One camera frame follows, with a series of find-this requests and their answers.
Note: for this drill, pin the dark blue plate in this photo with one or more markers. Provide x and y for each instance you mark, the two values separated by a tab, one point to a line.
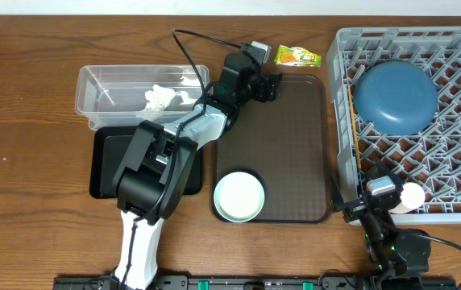
397	98

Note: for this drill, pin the white tissue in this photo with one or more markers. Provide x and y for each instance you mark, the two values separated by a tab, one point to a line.
166	99

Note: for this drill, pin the pale green bowl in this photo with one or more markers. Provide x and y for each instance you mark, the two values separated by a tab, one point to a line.
239	197

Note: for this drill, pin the black plastic bin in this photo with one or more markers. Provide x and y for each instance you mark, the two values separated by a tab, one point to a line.
109	147

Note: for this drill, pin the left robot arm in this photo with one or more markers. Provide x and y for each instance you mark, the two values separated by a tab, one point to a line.
152	176

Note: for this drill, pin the dark brown serving tray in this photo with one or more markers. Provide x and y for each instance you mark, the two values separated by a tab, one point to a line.
284	144

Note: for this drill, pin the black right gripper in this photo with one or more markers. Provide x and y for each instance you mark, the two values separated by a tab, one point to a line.
355	209

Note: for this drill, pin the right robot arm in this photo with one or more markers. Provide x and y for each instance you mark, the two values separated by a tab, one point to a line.
401	255

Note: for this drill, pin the wooden chopstick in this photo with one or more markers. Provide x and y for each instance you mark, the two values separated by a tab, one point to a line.
353	125

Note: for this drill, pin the grey dishwasher rack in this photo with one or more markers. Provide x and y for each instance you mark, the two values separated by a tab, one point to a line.
432	157

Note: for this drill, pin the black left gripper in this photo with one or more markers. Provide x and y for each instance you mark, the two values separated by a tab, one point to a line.
270	85

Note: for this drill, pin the yellow green snack wrapper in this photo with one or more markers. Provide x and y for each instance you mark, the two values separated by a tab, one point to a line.
297	57

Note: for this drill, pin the clear plastic bin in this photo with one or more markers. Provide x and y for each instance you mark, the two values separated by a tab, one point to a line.
114	95

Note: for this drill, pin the pink white cup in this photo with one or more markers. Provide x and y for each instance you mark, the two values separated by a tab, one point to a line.
412	197

